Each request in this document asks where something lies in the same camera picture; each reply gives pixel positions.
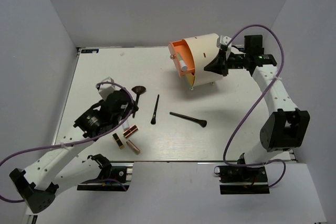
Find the brown fan makeup brush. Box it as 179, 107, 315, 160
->
132, 86, 146, 104

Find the cream round drawer organizer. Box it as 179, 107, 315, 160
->
184, 33, 223, 90

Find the white green cosmetic tube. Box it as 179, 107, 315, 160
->
177, 53, 188, 72

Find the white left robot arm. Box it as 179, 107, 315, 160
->
9, 90, 135, 214

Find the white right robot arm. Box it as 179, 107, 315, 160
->
204, 35, 310, 182

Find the thin black makeup brush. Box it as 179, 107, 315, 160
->
151, 94, 160, 125

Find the copper black lipstick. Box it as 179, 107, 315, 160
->
123, 125, 139, 139

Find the black gold lipstick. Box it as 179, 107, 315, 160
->
112, 133, 124, 150

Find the rose gold lipstick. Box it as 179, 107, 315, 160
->
126, 140, 141, 155

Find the blue table sticker left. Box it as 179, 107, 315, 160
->
81, 49, 99, 54

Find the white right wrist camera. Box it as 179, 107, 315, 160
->
216, 35, 232, 55

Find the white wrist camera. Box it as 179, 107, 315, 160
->
216, 35, 232, 55
96, 77, 116, 101

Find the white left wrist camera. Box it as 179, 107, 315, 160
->
96, 77, 116, 101

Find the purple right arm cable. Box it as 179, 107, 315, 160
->
214, 24, 287, 188

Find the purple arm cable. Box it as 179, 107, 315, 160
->
0, 81, 134, 204
214, 24, 287, 188

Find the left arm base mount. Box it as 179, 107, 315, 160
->
77, 162, 133, 192

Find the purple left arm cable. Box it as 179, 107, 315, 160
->
0, 81, 134, 204

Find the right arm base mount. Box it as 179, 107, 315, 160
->
214, 166, 270, 195

